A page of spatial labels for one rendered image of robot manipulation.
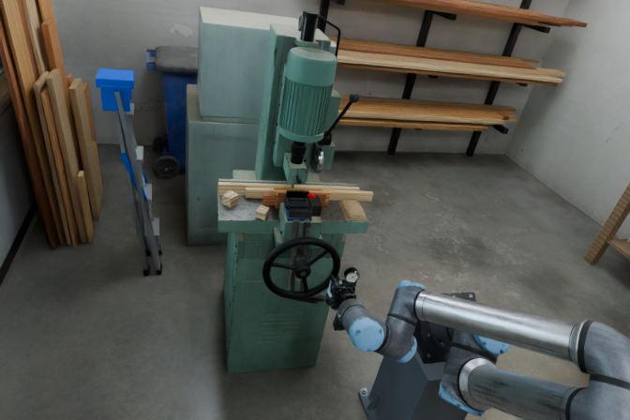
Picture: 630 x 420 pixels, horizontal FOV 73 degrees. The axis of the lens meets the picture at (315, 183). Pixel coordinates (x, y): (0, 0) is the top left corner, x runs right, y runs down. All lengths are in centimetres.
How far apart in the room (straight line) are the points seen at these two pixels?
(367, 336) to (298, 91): 83
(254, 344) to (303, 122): 109
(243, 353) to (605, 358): 152
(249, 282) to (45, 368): 105
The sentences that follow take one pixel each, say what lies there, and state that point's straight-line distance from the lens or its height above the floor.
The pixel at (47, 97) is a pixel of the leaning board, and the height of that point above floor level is 95.
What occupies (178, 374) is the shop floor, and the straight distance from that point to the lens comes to 229.
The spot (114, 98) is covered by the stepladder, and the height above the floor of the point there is 107.
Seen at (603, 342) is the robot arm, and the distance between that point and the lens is 114.
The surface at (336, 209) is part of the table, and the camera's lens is 179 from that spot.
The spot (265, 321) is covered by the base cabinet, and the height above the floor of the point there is 35.
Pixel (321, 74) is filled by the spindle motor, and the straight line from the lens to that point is 151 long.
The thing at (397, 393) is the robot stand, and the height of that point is 28.
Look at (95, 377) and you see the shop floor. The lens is 234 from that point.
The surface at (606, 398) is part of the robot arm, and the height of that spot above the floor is 116.
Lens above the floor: 185
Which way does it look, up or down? 29 degrees down
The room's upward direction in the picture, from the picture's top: 10 degrees clockwise
